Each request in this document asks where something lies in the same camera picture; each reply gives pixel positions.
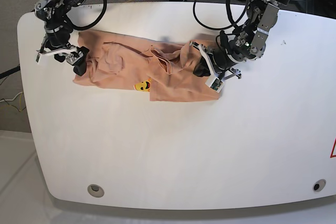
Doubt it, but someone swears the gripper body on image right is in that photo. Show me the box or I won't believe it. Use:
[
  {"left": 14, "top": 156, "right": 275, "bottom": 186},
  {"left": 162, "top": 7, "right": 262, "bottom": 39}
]
[{"left": 190, "top": 41, "right": 242, "bottom": 80}]

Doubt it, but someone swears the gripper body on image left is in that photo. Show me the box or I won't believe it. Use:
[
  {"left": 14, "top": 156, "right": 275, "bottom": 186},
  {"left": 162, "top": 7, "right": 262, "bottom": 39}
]
[{"left": 37, "top": 26, "right": 79, "bottom": 64}]

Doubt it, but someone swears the peach T-shirt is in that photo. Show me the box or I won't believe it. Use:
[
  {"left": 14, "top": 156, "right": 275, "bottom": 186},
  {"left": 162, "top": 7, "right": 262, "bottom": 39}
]
[{"left": 74, "top": 30, "right": 220, "bottom": 102}]

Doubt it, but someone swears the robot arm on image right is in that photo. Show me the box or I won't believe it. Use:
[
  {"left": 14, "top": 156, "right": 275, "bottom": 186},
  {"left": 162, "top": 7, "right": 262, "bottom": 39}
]
[{"left": 193, "top": 0, "right": 289, "bottom": 79}]

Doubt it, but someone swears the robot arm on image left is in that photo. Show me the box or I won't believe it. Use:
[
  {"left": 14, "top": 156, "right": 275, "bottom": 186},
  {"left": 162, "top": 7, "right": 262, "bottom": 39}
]
[{"left": 34, "top": 0, "right": 108, "bottom": 76}]

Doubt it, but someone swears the black bar at left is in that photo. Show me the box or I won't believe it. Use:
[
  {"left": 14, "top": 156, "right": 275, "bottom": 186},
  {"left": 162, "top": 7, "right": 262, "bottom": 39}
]
[{"left": 0, "top": 65, "right": 20, "bottom": 79}]

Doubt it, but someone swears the left table grommet hole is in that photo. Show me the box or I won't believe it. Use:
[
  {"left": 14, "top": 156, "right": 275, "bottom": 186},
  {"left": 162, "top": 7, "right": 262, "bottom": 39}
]
[{"left": 87, "top": 184, "right": 104, "bottom": 198}]

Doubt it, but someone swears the table grommet hole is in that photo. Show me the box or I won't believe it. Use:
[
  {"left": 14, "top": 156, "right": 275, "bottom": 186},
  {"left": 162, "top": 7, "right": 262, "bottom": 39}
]
[
  {"left": 87, "top": 184, "right": 104, "bottom": 198},
  {"left": 313, "top": 179, "right": 326, "bottom": 192}
]

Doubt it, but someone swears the right table grommet hole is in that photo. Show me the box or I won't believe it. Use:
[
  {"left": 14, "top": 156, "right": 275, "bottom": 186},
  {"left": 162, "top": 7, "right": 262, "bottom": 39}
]
[{"left": 313, "top": 179, "right": 326, "bottom": 192}]

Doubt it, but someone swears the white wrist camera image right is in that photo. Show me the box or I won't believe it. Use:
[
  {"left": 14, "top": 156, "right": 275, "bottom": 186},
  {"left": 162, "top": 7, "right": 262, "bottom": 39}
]
[{"left": 205, "top": 75, "right": 224, "bottom": 93}]

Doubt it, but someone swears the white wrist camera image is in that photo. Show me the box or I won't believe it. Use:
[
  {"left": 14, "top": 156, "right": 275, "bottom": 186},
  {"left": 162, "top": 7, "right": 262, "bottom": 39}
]
[
  {"left": 36, "top": 54, "right": 48, "bottom": 66},
  {"left": 205, "top": 75, "right": 224, "bottom": 93}
]

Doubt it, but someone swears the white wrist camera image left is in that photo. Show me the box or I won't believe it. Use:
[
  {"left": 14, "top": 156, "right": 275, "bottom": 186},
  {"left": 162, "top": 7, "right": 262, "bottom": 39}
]
[{"left": 36, "top": 54, "right": 48, "bottom": 66}]

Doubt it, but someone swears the white cable on floor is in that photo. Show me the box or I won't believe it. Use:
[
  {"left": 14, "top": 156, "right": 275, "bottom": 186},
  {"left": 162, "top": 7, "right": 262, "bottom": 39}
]
[{"left": 0, "top": 91, "right": 24, "bottom": 104}]

